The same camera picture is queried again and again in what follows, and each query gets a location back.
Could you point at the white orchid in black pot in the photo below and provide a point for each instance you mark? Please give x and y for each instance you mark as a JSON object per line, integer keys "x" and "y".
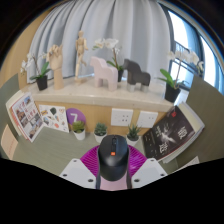
{"x": 111, "y": 43}
{"x": 42, "y": 82}
{"x": 172, "y": 93}

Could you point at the wooden artist mannequin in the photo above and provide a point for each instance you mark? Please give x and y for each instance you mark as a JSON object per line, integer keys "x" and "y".
{"x": 80, "y": 50}

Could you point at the small succulent in white pot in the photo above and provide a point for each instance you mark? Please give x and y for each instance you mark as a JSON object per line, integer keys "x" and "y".
{"x": 133, "y": 135}
{"x": 100, "y": 136}
{"x": 79, "y": 134}

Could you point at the dark grey horse figure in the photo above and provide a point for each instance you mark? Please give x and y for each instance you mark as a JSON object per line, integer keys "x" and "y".
{"x": 136, "y": 75}

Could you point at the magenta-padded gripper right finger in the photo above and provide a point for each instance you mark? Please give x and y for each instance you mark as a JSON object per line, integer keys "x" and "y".
{"x": 148, "y": 171}

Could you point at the black cover book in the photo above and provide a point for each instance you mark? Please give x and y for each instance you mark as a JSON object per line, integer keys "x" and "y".
{"x": 168, "y": 135}

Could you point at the purple mouse pad with wrist rest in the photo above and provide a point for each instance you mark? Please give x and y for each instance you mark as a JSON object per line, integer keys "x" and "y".
{"x": 113, "y": 185}

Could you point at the red-spined photo cover book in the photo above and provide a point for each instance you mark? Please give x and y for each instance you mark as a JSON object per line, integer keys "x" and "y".
{"x": 26, "y": 116}

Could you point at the light grey curtain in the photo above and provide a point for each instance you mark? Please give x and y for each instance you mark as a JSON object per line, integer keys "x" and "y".
{"x": 133, "y": 30}

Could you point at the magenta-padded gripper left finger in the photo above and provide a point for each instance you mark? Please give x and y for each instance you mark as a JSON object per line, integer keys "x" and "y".
{"x": 78, "y": 171}

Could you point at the round purple number sign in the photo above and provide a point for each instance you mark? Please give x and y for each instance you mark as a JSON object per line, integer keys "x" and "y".
{"x": 75, "y": 115}

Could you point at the wooden hand model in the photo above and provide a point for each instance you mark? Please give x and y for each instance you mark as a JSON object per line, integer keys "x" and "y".
{"x": 56, "y": 63}

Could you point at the black computer mouse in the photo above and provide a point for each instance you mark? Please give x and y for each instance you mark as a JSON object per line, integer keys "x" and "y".
{"x": 113, "y": 160}

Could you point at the pink horse figure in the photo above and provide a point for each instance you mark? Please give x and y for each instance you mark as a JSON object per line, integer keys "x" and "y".
{"x": 103, "y": 71}

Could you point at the white wall socket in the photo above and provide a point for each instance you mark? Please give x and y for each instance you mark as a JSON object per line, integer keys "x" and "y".
{"x": 121, "y": 117}
{"x": 147, "y": 119}

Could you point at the white illustrated sticker sheet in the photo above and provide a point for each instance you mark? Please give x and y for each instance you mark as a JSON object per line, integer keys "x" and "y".
{"x": 53, "y": 117}

